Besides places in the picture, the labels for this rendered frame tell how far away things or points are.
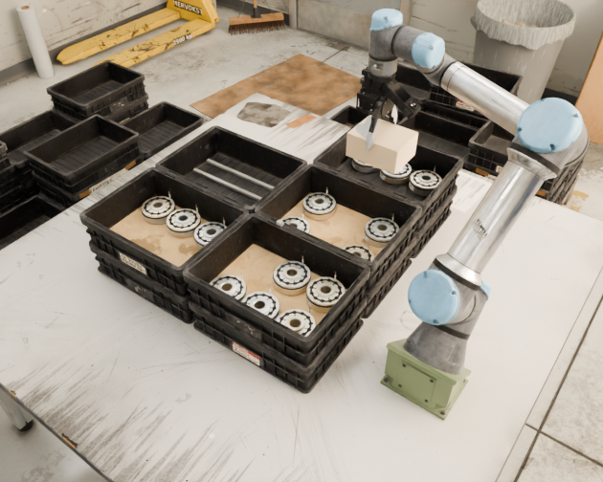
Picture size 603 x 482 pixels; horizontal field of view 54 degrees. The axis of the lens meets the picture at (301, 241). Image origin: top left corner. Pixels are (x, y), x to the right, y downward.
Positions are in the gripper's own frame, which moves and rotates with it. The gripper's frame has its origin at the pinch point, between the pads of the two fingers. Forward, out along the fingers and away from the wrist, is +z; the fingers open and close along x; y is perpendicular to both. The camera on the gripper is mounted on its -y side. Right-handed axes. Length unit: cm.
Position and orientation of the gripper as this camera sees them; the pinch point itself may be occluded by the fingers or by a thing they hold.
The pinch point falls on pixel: (382, 139)
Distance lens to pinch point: 169.5
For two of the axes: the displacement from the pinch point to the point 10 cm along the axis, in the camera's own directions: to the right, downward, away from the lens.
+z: 0.1, 7.4, 6.7
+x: -5.9, 5.4, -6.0
